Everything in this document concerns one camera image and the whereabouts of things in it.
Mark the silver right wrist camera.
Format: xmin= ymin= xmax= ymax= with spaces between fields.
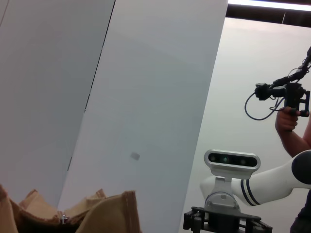
xmin=203 ymin=149 xmax=261 ymax=181

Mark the black teleoperation handle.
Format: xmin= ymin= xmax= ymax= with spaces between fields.
xmin=254 ymin=82 xmax=311 ymax=117

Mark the person's bare forearm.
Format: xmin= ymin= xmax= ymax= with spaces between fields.
xmin=276 ymin=126 xmax=311 ymax=158

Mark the black looped cable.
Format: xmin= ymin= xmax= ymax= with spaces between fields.
xmin=244 ymin=93 xmax=286 ymax=121

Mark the black articulated teleoperation linkage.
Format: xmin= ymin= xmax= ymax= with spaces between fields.
xmin=268 ymin=46 xmax=311 ymax=88

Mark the person's dark clothed torso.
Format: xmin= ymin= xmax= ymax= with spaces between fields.
xmin=289 ymin=200 xmax=311 ymax=233

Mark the white ceiling light strip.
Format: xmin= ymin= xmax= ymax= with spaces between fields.
xmin=227 ymin=0 xmax=311 ymax=12

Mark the person's bare hand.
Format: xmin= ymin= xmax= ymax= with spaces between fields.
xmin=275 ymin=107 xmax=299 ymax=133

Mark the khaki fabric food bag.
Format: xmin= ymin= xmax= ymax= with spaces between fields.
xmin=0 ymin=184 xmax=143 ymax=233

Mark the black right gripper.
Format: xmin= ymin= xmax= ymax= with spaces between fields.
xmin=183 ymin=206 xmax=273 ymax=233

